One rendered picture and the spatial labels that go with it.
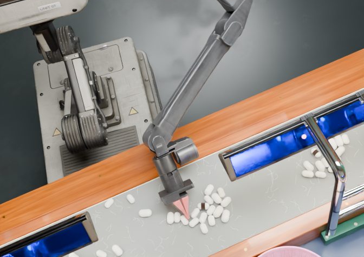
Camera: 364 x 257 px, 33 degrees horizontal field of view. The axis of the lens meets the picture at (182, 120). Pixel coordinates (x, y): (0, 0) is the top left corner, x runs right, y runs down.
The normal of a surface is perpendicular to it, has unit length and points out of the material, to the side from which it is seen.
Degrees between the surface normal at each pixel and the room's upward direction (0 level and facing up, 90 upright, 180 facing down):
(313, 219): 0
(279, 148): 58
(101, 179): 0
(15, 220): 0
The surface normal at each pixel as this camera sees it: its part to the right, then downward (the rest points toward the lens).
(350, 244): -0.14, -0.51
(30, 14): 0.22, 0.82
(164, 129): 0.26, 0.10
